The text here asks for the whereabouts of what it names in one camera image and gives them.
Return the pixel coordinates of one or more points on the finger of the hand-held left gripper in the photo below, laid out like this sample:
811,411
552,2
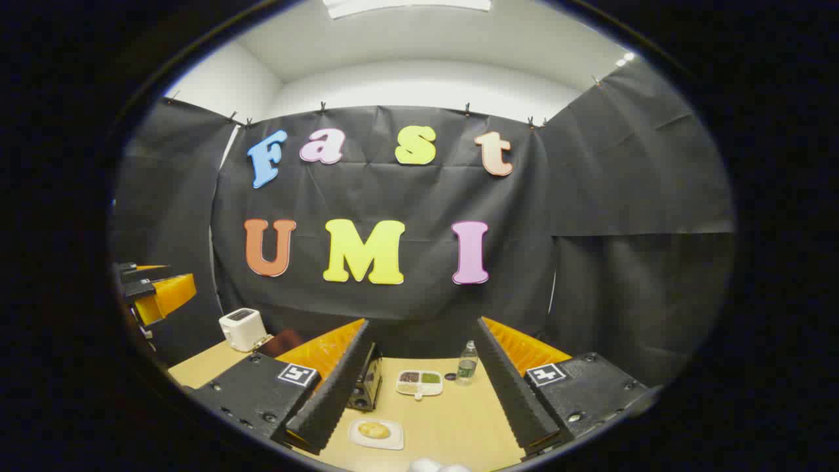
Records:
167,298
147,273

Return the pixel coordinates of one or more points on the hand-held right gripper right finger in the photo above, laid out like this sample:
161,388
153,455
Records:
511,393

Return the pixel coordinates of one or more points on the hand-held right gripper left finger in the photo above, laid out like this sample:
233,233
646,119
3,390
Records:
341,387

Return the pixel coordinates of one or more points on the black electric oven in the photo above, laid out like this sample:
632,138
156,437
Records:
368,383

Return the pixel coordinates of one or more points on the golden bread bun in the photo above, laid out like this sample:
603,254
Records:
373,430

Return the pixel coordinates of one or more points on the clear plastic water bottle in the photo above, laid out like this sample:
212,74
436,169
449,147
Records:
467,366

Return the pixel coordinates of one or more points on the white rectangular plate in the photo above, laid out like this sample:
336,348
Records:
393,440

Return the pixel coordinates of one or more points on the white divided plate with grains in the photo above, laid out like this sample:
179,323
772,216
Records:
419,392

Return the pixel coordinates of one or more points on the white toaster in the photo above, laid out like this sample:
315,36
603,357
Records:
242,328

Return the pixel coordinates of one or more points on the black backdrop cloth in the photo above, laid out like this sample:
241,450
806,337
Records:
393,190

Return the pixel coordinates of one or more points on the long ceiling light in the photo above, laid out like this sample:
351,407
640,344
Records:
406,5

